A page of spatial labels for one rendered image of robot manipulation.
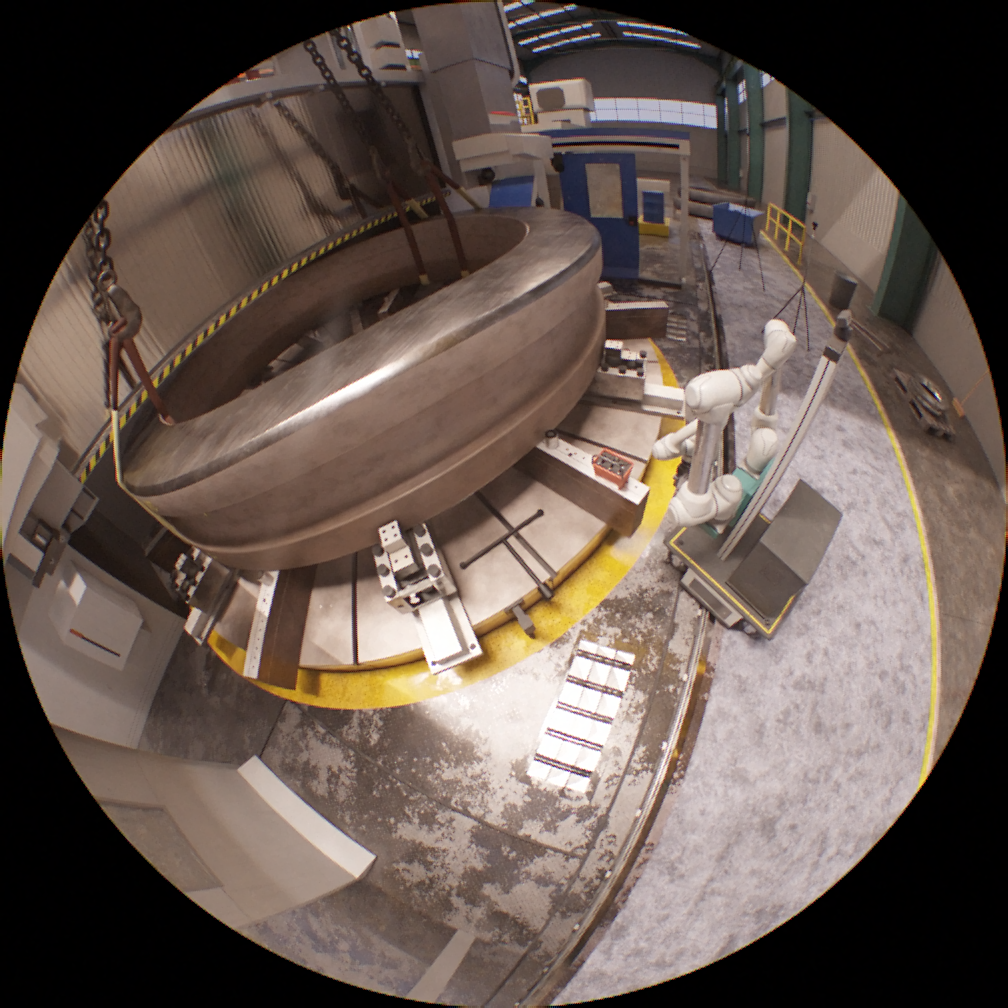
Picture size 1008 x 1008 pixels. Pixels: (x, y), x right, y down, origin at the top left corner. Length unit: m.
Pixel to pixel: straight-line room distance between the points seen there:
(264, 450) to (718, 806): 3.01
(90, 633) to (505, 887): 3.66
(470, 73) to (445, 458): 5.08
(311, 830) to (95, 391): 3.70
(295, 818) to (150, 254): 4.56
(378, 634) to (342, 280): 4.99
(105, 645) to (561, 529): 4.01
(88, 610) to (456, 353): 3.53
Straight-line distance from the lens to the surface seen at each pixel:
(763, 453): 2.12
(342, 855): 2.81
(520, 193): 7.75
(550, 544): 2.23
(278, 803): 3.06
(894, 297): 10.05
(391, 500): 1.86
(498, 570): 2.20
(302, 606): 2.67
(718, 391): 1.33
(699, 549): 2.32
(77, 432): 3.72
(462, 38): 5.85
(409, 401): 1.55
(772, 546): 1.87
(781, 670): 2.68
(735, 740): 2.50
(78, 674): 4.55
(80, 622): 3.82
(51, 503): 2.88
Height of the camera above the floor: 2.27
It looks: 54 degrees down
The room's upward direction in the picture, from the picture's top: 17 degrees counter-clockwise
